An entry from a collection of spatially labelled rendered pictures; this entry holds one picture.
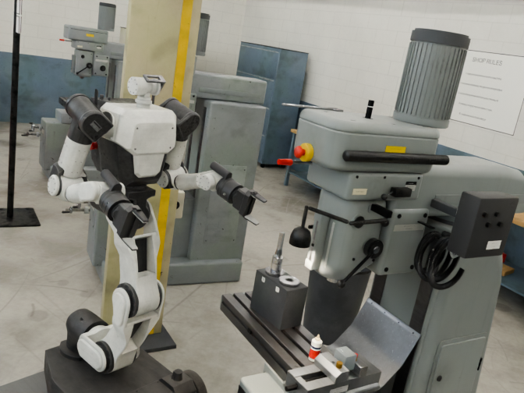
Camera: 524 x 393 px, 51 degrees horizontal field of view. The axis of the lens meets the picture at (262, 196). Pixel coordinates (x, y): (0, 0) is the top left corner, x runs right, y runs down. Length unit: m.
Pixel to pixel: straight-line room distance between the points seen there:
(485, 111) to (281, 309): 4.94
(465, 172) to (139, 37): 1.97
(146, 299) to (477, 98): 5.40
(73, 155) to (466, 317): 1.65
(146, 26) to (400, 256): 1.99
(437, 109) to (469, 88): 5.07
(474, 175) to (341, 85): 6.68
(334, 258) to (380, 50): 6.49
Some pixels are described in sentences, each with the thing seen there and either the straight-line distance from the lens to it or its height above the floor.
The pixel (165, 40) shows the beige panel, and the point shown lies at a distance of 3.34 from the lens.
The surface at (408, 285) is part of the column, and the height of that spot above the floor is 1.24.
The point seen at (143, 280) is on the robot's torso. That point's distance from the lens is 2.24.
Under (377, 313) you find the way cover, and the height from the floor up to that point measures 1.06.
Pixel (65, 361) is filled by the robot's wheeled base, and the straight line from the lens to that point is 2.71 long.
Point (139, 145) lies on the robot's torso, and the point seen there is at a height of 1.64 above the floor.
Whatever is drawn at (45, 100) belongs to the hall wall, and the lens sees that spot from 10.67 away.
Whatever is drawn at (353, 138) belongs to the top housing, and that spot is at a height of 1.84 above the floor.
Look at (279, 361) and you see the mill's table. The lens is 2.22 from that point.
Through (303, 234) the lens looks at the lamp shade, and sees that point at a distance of 1.82.
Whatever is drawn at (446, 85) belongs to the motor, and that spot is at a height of 2.04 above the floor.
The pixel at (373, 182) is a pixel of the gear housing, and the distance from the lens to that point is 1.84.
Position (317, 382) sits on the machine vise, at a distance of 1.99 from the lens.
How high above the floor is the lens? 2.08
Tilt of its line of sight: 16 degrees down
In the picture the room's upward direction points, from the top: 10 degrees clockwise
